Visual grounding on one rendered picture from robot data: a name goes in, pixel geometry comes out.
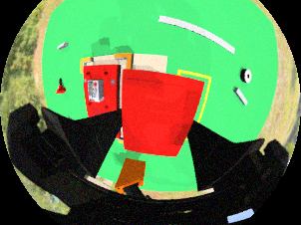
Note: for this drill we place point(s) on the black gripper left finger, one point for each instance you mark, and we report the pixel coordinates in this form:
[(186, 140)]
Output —
[(90, 139)]

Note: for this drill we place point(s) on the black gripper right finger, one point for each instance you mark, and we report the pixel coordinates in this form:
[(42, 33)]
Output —
[(213, 155)]

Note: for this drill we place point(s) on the yellow rectangular outline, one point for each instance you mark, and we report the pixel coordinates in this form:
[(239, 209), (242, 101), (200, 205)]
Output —
[(201, 76)]

